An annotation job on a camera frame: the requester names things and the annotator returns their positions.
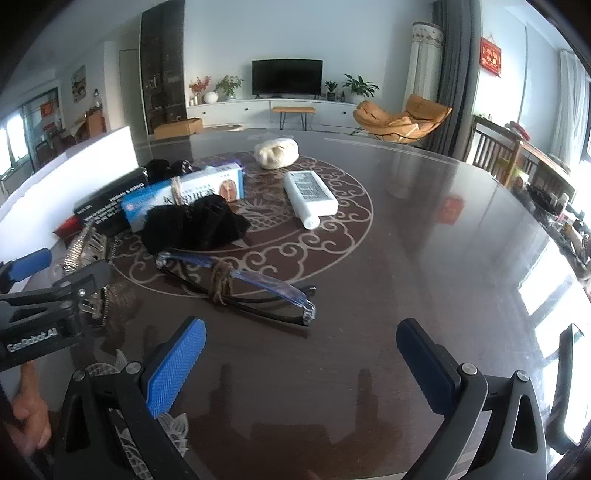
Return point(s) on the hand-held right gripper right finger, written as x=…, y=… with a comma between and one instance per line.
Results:
x=427, y=362

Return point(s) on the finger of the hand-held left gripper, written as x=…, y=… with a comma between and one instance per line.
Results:
x=28, y=267
x=85, y=279

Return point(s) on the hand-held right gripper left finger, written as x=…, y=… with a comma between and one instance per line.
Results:
x=178, y=369

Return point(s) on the silver metal hair clip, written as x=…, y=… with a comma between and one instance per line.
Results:
x=90, y=242

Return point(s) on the blue framed glasses with twine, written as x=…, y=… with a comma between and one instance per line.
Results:
x=220, y=286

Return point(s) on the white storage box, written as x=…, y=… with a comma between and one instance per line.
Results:
x=69, y=175

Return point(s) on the black fuzzy cloth bundle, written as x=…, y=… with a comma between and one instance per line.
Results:
x=194, y=226

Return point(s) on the blue and white carton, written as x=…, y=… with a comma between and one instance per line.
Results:
x=203, y=187

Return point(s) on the dark patterned desktop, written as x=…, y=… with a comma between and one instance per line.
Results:
x=369, y=277

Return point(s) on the person's left hand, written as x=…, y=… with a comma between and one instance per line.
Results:
x=30, y=415

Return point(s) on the small red package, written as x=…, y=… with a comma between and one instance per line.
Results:
x=69, y=227

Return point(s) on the black rectangular box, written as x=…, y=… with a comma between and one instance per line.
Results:
x=111, y=201

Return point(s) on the brown wooden cabinet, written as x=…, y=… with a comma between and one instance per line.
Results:
x=94, y=124

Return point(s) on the cardboard box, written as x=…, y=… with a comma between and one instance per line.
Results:
x=178, y=127

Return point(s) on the white plastic bottle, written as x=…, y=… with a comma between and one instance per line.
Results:
x=309, y=191

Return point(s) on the cluttered wooden side table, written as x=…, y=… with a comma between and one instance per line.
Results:
x=549, y=184

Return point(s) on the round white vase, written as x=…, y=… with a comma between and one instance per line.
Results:
x=210, y=97

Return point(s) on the white television cabinet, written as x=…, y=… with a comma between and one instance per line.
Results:
x=231, y=110

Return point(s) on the tall dark display shelf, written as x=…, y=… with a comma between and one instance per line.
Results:
x=161, y=69

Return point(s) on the dark wooden chair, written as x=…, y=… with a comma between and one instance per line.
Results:
x=489, y=147

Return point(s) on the red flower bouquet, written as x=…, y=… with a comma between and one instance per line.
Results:
x=199, y=85

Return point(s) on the beige wrapped bundle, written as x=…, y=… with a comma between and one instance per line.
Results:
x=277, y=152

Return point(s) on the leafy green potted plant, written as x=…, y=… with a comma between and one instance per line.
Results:
x=228, y=85

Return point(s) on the orange lounge chair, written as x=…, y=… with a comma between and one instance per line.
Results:
x=383, y=117

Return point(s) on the small wooden bench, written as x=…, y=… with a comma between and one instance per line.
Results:
x=293, y=110

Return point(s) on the large green potted plant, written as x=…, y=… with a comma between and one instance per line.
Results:
x=360, y=85

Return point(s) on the black flat television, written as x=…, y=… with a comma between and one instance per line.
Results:
x=286, y=76

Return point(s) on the small dark potted plant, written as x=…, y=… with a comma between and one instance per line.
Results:
x=331, y=87

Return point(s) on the white sheer curtain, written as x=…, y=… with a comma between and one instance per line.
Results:
x=570, y=106

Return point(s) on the grey curtain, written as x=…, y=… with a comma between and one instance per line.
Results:
x=457, y=69

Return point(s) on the white covered standing air conditioner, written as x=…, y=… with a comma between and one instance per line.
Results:
x=422, y=60

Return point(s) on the framed wall picture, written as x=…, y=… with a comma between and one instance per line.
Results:
x=78, y=83

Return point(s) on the red wall hanging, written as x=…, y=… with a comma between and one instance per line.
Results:
x=490, y=57

